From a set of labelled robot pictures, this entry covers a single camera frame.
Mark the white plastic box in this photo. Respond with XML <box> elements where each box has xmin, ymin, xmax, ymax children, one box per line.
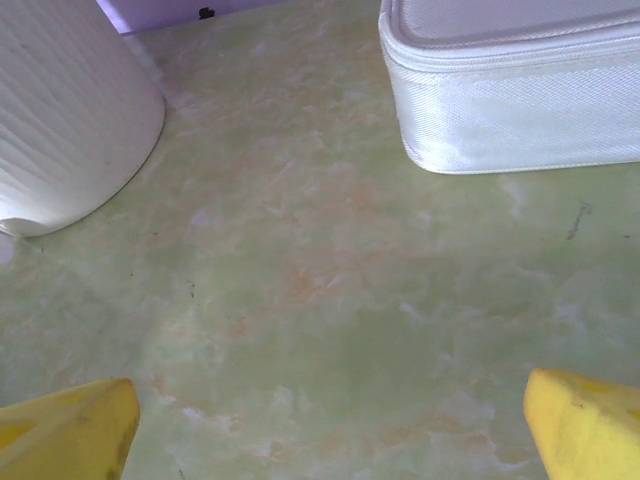
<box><xmin>377</xmin><ymin>0</ymin><xmax>640</xmax><ymax>176</ymax></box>

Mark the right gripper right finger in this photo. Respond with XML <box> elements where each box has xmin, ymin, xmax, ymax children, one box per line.
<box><xmin>522</xmin><ymin>368</ymin><xmax>640</xmax><ymax>480</ymax></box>

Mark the white ribbed waste bin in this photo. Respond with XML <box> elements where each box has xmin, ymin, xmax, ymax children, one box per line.
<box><xmin>0</xmin><ymin>0</ymin><xmax>167</xmax><ymax>239</ymax></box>

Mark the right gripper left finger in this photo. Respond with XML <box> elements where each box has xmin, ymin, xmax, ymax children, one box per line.
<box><xmin>0</xmin><ymin>378</ymin><xmax>142</xmax><ymax>480</ymax></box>

